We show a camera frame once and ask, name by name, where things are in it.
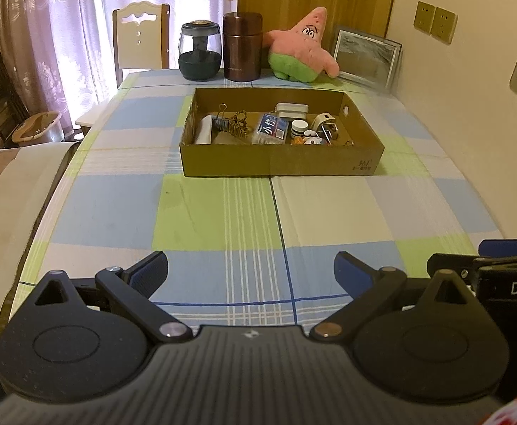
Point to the brown cardboard box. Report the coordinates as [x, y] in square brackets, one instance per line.
[280, 161]

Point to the beige waste bin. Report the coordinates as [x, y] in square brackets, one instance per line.
[37, 130]

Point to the white square plug night light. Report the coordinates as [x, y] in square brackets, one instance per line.
[291, 110]

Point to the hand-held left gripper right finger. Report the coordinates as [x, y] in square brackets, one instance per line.
[349, 270]

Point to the small white bottle green stripes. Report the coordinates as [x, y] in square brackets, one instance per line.
[299, 128]

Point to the small blue cat figurine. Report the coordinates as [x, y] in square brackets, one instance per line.
[313, 140]

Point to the beige plug adapter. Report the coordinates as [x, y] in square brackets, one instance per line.
[322, 120]

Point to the white stool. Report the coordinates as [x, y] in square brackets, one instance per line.
[91, 119]

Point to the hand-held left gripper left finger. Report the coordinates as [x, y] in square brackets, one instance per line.
[152, 270]

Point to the brown metal thermos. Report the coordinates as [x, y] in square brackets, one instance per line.
[242, 48]

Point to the pink starfish plush toy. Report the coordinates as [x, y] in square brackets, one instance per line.
[298, 48]

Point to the glass picture frame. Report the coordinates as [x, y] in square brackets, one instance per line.
[364, 57]

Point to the glass teapot dark base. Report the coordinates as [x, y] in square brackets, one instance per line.
[200, 64]

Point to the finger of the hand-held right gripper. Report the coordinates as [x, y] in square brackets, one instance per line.
[460, 265]
[502, 248]

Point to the leopard print hair claw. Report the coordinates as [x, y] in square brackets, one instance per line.
[239, 126]

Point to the cream wooden chair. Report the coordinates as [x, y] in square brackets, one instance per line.
[141, 53]

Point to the sheer purple curtain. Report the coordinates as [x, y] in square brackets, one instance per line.
[54, 31]

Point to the clear toothpick box blue label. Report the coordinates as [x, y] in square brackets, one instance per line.
[270, 129]

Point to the blue binder clip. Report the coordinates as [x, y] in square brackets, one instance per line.
[222, 123]

